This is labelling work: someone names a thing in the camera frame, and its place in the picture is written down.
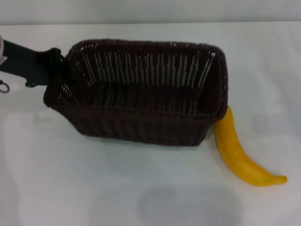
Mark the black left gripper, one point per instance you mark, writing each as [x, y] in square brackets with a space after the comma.
[22, 63]

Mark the dark brown woven basket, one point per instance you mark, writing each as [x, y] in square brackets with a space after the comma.
[141, 122]

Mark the yellow banana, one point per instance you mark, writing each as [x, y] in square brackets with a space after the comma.
[231, 153]

